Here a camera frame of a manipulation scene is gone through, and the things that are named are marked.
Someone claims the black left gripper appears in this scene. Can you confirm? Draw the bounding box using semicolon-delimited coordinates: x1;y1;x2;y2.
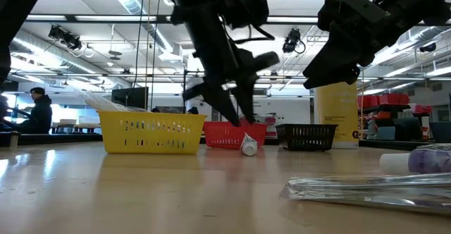
171;4;280;128

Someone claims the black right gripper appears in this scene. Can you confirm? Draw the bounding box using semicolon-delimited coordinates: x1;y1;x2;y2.
302;0;399;90

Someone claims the small white purple toothpaste tube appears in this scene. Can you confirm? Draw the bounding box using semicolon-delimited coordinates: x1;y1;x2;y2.
379;144;451;176
240;132;259;157

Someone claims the blue white toothbrush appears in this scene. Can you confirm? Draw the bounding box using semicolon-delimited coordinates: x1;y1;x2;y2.
73;88;142;113
280;172;451;216

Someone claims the red slotted plastic basket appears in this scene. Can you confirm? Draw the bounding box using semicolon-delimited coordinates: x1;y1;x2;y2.
203;120;268;149

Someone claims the yellow and white box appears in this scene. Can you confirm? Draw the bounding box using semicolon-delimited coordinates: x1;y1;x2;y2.
314;82;359;149

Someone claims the red storage bin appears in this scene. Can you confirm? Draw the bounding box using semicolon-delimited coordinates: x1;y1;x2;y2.
412;104;433;115
357;92;412;110

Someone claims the black slotted plastic basket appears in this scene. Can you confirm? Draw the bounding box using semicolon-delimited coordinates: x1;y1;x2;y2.
274;123;339;152

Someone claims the black computer monitor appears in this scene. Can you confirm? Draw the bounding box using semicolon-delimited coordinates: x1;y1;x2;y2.
111;87;149;110

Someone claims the dark grey container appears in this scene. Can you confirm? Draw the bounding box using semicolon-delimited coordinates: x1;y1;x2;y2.
428;121;451;143

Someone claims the yellow slotted plastic basket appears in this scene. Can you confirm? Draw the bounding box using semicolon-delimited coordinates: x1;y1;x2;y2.
97;110;207;155

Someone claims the white background table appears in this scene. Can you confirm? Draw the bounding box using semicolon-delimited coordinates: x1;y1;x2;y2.
52;118;101;135

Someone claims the person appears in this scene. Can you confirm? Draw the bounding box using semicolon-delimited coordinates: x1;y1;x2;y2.
17;87;54;135

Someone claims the black ceiling camera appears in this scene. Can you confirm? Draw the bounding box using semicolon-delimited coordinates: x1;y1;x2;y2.
281;28;307;54

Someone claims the black aluminium table frame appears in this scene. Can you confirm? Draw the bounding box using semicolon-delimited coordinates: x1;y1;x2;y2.
0;131;451;153

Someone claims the silver air duct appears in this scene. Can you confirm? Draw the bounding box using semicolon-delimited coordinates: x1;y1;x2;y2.
8;29;131;89

